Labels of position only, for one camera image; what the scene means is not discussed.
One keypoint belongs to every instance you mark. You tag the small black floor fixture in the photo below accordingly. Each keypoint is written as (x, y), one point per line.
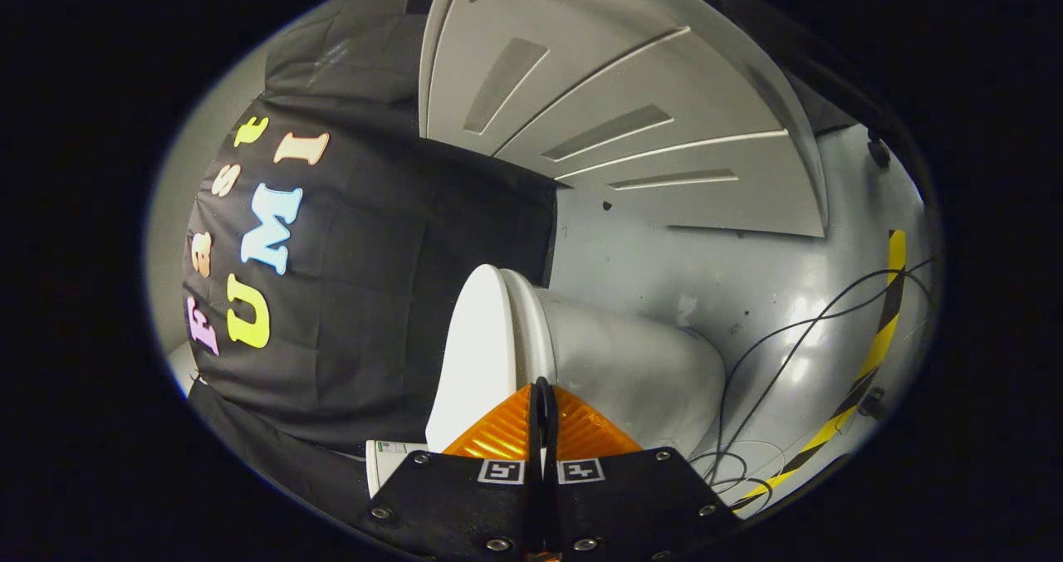
(879, 151)
(873, 403)

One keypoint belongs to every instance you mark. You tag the black backdrop cloth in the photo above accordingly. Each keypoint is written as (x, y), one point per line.
(374, 296)

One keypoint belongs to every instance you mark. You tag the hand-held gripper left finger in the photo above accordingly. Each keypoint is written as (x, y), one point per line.
(465, 508)

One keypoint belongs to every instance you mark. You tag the white panelled door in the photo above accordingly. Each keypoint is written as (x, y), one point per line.
(664, 80)

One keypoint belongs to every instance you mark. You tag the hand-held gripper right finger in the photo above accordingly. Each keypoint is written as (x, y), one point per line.
(631, 508)

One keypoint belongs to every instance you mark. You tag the white toilet seat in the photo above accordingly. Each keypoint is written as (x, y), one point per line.
(531, 329)

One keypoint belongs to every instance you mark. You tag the yellow black hazard tape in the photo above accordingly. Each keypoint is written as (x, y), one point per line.
(882, 334)

